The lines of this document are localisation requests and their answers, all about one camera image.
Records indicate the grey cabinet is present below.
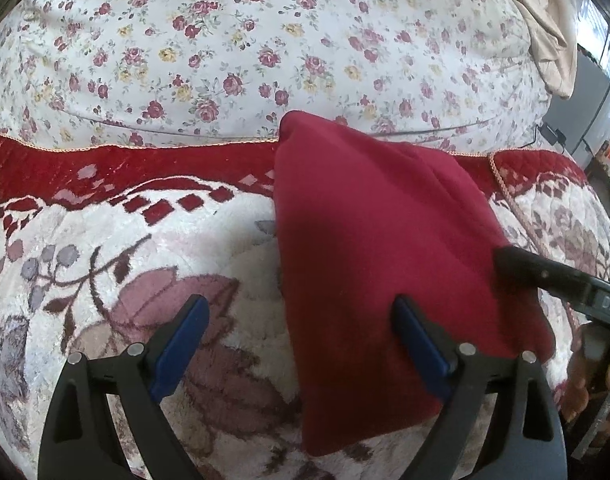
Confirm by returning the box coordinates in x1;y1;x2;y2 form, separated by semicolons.
540;42;610;183

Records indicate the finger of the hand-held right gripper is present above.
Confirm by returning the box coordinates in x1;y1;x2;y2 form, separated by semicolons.
492;246;596;302

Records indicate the dark red garment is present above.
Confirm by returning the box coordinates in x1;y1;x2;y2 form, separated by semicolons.
273;110;556;458

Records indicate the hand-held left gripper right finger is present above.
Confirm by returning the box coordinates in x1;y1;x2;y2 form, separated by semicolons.
391;295;568;480

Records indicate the beige cloth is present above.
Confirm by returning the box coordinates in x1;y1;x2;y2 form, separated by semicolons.
487;0;586;99

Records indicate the black power adapter cable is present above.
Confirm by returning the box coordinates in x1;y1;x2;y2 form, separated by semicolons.
527;122;570;155

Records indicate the floral white quilt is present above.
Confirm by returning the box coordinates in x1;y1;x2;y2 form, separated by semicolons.
0;0;552;152

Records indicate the person's right hand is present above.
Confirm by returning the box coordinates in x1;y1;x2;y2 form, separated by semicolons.
560;347;610;423

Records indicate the red and white plush blanket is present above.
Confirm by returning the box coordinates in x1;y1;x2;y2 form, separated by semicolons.
0;130;610;480

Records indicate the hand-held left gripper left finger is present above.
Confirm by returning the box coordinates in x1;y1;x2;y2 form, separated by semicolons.
38;294;211;480

